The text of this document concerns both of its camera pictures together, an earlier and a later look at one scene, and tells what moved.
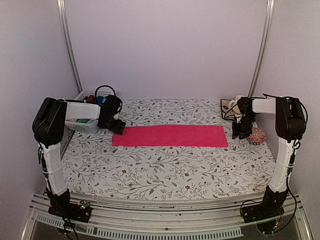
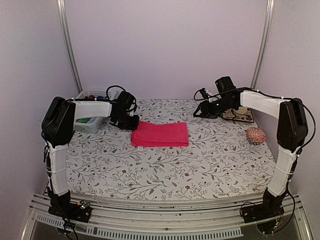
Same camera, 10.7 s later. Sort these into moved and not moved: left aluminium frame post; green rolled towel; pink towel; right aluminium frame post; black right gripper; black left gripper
Moved: black right gripper; black left gripper; pink towel
Not moved: green rolled towel; left aluminium frame post; right aluminium frame post
